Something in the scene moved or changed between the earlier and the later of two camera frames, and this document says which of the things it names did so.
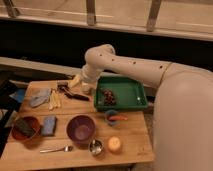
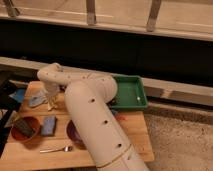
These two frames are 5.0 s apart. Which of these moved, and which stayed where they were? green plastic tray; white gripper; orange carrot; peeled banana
Moved: white gripper
Stayed: orange carrot; peeled banana; green plastic tray
